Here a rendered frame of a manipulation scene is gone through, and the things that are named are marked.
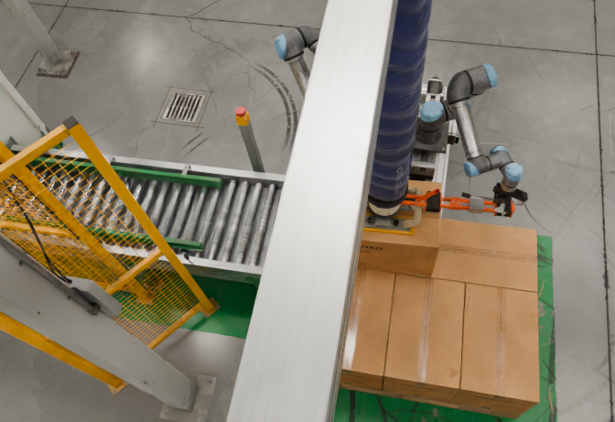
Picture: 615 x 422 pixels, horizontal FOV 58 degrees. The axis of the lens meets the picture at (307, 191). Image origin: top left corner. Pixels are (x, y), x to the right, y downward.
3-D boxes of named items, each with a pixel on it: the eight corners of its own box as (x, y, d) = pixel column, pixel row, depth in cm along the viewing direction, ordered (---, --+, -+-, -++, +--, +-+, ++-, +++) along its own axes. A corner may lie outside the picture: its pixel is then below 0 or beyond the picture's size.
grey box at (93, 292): (75, 309, 233) (39, 284, 208) (80, 297, 236) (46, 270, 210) (119, 316, 230) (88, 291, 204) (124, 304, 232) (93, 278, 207)
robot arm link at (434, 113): (415, 117, 308) (416, 102, 297) (437, 111, 309) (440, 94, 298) (424, 134, 302) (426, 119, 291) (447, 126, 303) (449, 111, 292)
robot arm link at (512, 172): (518, 158, 255) (527, 173, 251) (512, 170, 265) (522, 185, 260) (502, 163, 254) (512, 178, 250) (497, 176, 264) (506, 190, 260)
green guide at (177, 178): (7, 162, 393) (0, 156, 385) (14, 150, 398) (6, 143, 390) (222, 189, 365) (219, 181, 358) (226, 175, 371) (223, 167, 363)
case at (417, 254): (329, 265, 332) (325, 236, 298) (338, 207, 352) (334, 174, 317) (432, 275, 323) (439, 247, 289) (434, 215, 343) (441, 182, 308)
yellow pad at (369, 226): (350, 230, 299) (350, 225, 295) (352, 213, 304) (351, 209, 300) (414, 235, 294) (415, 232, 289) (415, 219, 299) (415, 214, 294)
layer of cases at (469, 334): (316, 379, 339) (310, 363, 304) (341, 232, 387) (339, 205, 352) (521, 415, 318) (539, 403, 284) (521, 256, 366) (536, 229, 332)
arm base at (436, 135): (415, 121, 319) (417, 110, 311) (442, 124, 316) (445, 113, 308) (413, 142, 312) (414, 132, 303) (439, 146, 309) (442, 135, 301)
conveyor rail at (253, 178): (23, 164, 410) (9, 149, 394) (26, 158, 412) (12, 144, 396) (331, 200, 370) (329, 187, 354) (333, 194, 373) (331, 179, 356)
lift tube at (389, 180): (361, 205, 282) (358, 61, 192) (366, 169, 292) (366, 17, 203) (404, 211, 278) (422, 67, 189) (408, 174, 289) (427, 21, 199)
